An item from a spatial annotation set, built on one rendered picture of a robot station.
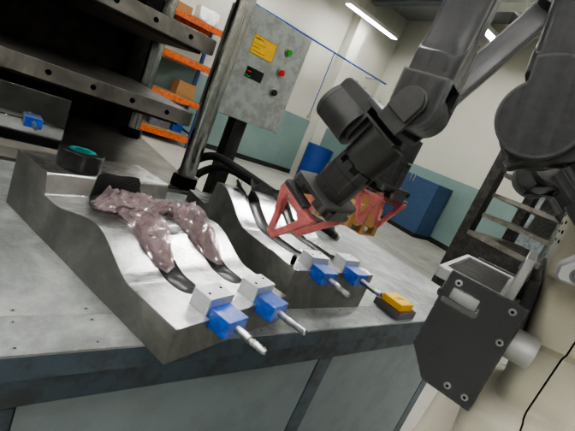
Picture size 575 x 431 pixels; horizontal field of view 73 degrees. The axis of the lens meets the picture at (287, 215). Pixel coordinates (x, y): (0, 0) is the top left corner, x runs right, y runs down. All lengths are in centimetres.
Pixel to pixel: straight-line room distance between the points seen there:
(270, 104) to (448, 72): 121
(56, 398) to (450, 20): 70
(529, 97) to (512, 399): 42
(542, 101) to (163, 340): 50
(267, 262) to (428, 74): 49
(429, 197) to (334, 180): 729
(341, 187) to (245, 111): 111
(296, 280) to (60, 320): 41
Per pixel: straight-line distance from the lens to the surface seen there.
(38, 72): 130
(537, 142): 44
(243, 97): 157
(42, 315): 60
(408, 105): 47
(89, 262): 67
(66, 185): 80
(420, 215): 780
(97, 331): 59
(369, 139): 50
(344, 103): 53
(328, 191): 51
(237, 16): 139
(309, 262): 78
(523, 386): 67
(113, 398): 71
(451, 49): 50
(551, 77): 45
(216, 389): 81
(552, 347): 64
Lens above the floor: 115
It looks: 13 degrees down
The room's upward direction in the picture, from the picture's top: 23 degrees clockwise
